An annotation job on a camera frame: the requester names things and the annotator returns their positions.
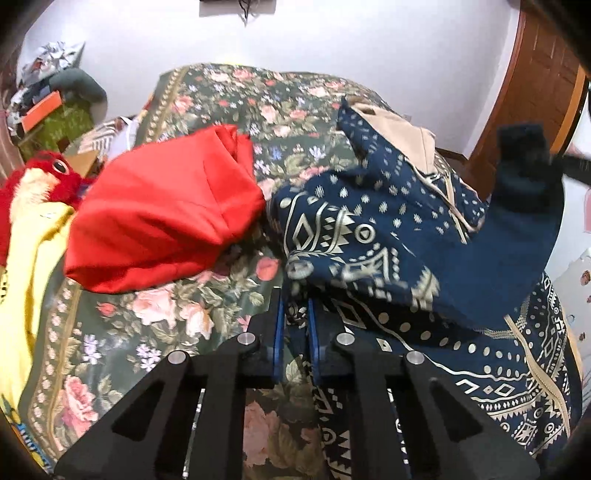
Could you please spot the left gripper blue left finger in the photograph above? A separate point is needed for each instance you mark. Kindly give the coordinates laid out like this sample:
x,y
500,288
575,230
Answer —
x,y
276,356

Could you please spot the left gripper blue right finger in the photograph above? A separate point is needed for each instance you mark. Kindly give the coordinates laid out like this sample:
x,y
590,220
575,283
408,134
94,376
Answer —
x,y
314,343

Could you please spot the navy patterned hooded jacket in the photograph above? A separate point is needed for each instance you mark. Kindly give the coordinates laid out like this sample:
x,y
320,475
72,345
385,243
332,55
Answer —
x,y
418,261

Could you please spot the brown wooden door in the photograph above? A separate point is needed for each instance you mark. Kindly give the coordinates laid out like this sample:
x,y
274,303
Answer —
x,y
544,84

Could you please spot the white suitcase with stickers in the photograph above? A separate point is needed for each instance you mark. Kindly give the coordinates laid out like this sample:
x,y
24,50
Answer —
x,y
573,289

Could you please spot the floral green bedspread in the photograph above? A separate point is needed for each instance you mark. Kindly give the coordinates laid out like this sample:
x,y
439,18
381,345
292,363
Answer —
x,y
93,348

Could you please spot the red folded garment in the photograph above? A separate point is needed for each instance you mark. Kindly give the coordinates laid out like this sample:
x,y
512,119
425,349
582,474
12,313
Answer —
x,y
164,211

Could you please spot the yellow garment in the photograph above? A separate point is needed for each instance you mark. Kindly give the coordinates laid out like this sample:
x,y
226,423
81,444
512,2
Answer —
x,y
33,322

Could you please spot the patchwork pillow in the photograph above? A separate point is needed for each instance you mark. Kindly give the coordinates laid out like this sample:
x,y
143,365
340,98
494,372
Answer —
x,y
110,139

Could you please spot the red plush toy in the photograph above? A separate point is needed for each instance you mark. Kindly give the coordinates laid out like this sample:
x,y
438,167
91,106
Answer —
x,y
47,177

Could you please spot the green storage box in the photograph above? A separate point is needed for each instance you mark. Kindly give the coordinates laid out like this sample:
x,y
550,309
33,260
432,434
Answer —
x,y
58,130

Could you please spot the grey pillow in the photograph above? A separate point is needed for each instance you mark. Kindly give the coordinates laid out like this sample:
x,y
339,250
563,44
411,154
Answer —
x,y
76,84

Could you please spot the orange box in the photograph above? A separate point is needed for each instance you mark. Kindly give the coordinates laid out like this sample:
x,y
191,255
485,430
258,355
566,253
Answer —
x,y
41,110

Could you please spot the pile of clutter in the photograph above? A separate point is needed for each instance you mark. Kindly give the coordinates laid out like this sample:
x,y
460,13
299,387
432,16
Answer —
x,y
50,59

